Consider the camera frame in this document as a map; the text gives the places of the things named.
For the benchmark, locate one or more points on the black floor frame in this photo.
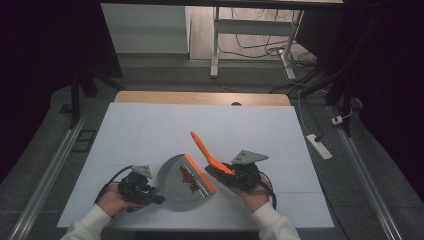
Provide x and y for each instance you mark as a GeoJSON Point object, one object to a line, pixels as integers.
{"type": "Point", "coordinates": [83, 140]}

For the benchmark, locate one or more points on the small white adapter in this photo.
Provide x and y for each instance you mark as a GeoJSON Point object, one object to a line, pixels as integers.
{"type": "Point", "coordinates": [337, 120]}

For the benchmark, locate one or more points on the pile of red crumbs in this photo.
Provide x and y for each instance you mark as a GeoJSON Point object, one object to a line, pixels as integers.
{"type": "Point", "coordinates": [189, 180]}

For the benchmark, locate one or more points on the white sheet on table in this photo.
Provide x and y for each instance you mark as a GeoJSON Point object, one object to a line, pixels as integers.
{"type": "Point", "coordinates": [200, 126]}

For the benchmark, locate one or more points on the white cabinet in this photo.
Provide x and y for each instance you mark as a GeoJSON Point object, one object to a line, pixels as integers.
{"type": "Point", "coordinates": [146, 30]}

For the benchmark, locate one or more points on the white power strip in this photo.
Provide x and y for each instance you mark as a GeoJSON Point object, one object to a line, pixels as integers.
{"type": "Point", "coordinates": [319, 146]}

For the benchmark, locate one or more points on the black stand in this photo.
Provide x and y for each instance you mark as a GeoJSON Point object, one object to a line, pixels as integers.
{"type": "Point", "coordinates": [346, 100]}
{"type": "Point", "coordinates": [75, 96]}

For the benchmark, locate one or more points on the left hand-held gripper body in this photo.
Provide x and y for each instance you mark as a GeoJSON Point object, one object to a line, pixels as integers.
{"type": "Point", "coordinates": [133, 188]}

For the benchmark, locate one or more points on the person's right hand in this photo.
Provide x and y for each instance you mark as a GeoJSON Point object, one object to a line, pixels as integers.
{"type": "Point", "coordinates": [255, 200]}

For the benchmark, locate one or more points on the grey dustpan with orange edge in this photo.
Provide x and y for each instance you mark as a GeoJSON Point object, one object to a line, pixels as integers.
{"type": "Point", "coordinates": [171, 181]}

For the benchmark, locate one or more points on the person's left hand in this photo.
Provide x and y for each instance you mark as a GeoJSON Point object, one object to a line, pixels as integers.
{"type": "Point", "coordinates": [111, 200]}

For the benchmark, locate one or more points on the metal floor rail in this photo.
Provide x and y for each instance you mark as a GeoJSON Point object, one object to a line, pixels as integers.
{"type": "Point", "coordinates": [50, 173]}
{"type": "Point", "coordinates": [363, 180]}

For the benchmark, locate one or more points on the white desk frame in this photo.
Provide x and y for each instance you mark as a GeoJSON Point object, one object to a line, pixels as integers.
{"type": "Point", "coordinates": [253, 26]}

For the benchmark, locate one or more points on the dark curtain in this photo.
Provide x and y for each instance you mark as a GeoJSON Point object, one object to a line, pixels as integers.
{"type": "Point", "coordinates": [393, 83]}
{"type": "Point", "coordinates": [33, 66]}

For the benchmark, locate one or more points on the orange brush with dark bristles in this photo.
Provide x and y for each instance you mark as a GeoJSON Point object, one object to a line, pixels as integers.
{"type": "Point", "coordinates": [208, 155]}

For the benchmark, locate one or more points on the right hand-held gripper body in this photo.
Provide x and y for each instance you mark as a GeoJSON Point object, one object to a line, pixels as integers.
{"type": "Point", "coordinates": [246, 176]}

